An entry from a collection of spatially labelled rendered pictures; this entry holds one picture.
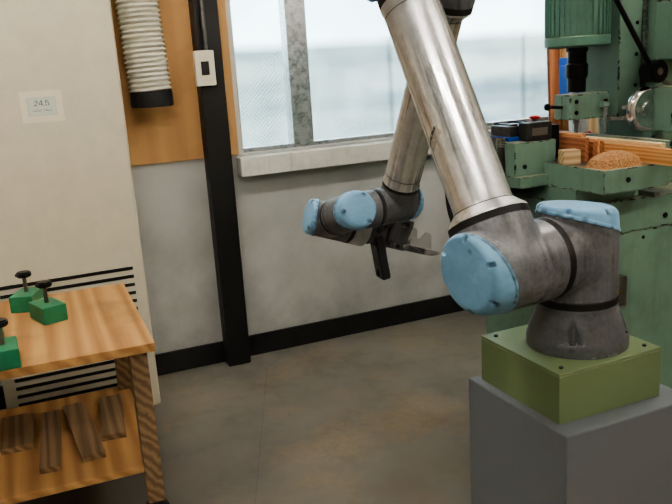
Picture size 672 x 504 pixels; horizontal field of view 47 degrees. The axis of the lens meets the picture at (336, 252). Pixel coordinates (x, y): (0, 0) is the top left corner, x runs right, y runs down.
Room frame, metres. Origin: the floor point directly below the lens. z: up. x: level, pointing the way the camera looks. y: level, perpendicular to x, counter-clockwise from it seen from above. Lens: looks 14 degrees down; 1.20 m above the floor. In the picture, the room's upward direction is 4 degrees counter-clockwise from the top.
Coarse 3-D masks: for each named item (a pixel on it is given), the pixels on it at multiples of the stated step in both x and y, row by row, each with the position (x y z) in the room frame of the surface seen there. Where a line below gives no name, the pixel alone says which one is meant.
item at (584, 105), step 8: (560, 96) 2.17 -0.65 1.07; (568, 96) 2.14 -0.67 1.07; (576, 96) 2.14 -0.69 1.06; (584, 96) 2.15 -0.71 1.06; (592, 96) 2.16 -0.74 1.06; (600, 96) 2.17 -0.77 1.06; (608, 96) 2.19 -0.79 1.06; (560, 104) 2.17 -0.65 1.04; (568, 104) 2.14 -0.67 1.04; (576, 104) 2.14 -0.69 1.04; (584, 104) 2.15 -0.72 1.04; (592, 104) 2.16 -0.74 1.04; (560, 112) 2.17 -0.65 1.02; (568, 112) 2.14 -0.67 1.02; (576, 112) 2.14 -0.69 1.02; (584, 112) 2.15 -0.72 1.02; (592, 112) 2.16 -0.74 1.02; (600, 112) 2.17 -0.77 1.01; (608, 112) 2.19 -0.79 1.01; (568, 120) 2.15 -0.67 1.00; (576, 120) 2.18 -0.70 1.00
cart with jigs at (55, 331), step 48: (96, 288) 2.41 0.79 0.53; (0, 336) 1.77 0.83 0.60; (48, 336) 1.96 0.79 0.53; (96, 336) 1.93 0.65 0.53; (144, 336) 1.91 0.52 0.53; (144, 384) 1.86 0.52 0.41; (0, 432) 2.12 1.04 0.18; (48, 432) 2.06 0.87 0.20; (96, 432) 2.04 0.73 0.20; (144, 432) 1.86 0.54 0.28; (0, 480) 1.83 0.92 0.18; (48, 480) 1.82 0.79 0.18; (96, 480) 1.82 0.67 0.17
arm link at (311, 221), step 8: (312, 200) 1.86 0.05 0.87; (320, 200) 1.87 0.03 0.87; (312, 208) 1.84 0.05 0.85; (320, 208) 1.83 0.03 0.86; (304, 216) 1.88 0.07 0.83; (312, 216) 1.82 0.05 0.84; (304, 224) 1.86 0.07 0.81; (312, 224) 1.82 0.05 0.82; (320, 224) 1.81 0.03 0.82; (312, 232) 1.83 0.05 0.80; (320, 232) 1.83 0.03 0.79; (352, 232) 1.86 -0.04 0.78; (336, 240) 1.87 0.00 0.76; (344, 240) 1.87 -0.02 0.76
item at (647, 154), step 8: (608, 144) 2.05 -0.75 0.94; (616, 144) 2.03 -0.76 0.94; (624, 144) 2.01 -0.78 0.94; (632, 152) 1.97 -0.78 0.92; (640, 152) 1.94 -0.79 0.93; (648, 152) 1.92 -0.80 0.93; (656, 152) 1.90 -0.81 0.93; (664, 152) 1.87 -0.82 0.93; (648, 160) 1.92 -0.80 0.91; (656, 160) 1.89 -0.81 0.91; (664, 160) 1.87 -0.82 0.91
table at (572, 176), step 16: (512, 176) 2.04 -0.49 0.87; (528, 176) 2.02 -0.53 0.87; (544, 176) 2.03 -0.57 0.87; (560, 176) 2.00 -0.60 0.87; (576, 176) 1.94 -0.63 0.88; (592, 176) 1.88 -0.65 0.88; (608, 176) 1.85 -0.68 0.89; (624, 176) 1.87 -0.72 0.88; (640, 176) 1.89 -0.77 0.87; (656, 176) 1.91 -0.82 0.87; (592, 192) 1.88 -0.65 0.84; (608, 192) 1.85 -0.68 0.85
